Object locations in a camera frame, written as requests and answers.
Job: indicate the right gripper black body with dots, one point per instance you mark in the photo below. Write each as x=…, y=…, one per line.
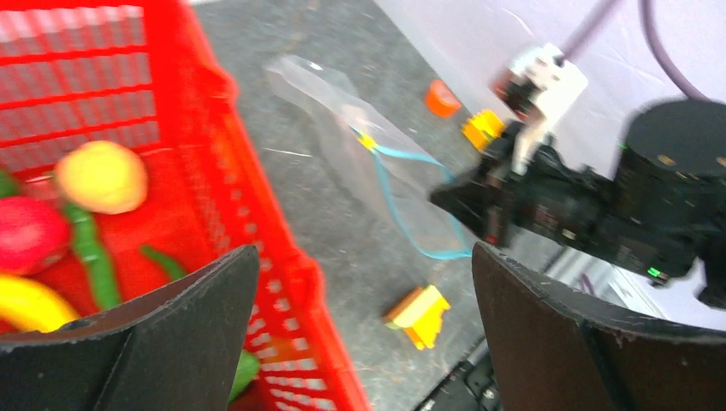
x=570, y=207

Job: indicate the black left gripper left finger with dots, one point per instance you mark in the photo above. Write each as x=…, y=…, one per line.
x=175, y=348

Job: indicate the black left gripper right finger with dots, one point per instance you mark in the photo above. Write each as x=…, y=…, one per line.
x=554, y=347

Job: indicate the clear zip top bag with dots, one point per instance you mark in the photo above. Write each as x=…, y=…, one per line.
x=380, y=166

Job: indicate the yellow banana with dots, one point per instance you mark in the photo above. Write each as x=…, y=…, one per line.
x=28, y=305

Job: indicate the yellow orange peach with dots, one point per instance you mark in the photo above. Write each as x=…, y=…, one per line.
x=104, y=177

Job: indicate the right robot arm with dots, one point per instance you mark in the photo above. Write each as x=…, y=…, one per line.
x=668, y=197

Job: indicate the green cucumber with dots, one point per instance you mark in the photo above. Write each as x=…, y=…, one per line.
x=246, y=370

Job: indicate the short green chili pepper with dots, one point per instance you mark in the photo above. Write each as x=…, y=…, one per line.
x=171, y=267

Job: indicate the yellow window toy block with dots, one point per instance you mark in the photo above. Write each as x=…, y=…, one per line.
x=482, y=128

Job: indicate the orange half-round block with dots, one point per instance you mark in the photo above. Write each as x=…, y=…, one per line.
x=440, y=101

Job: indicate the yellow orange toy sandwich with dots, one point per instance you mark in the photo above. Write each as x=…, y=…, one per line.
x=419, y=315

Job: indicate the long green chili pepper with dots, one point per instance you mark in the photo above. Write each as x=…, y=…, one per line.
x=90, y=251

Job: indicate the red apple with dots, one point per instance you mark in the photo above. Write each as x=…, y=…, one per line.
x=34, y=235

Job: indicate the green bell pepper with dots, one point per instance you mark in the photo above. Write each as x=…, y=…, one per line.
x=9, y=186

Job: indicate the red plastic basket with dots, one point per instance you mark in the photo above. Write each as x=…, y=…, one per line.
x=141, y=74

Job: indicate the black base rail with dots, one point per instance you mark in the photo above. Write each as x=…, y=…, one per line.
x=471, y=385

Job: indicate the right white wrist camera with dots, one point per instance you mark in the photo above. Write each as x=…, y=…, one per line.
x=539, y=87

